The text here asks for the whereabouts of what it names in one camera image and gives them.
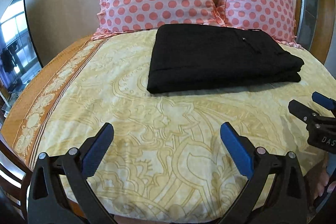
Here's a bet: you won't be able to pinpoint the black pants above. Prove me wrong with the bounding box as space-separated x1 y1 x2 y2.
147 24 304 94

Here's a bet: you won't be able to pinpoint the right human hand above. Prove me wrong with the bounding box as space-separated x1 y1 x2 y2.
313 161 335 200

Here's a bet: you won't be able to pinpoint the wooden chair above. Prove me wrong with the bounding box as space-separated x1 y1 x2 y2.
1 136 32 223

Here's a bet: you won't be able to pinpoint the yellow patterned bedspread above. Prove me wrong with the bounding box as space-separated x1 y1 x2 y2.
1 30 335 223

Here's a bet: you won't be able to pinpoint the black television screen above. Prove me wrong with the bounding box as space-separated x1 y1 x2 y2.
1 0 43 93

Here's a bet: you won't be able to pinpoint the wooden door frame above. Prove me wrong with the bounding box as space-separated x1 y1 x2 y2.
256 0 336 64

